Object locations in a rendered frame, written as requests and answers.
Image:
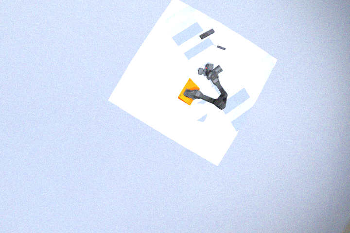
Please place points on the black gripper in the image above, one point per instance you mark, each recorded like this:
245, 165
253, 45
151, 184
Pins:
202, 71

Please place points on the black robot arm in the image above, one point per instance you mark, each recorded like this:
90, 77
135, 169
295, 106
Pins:
214, 77

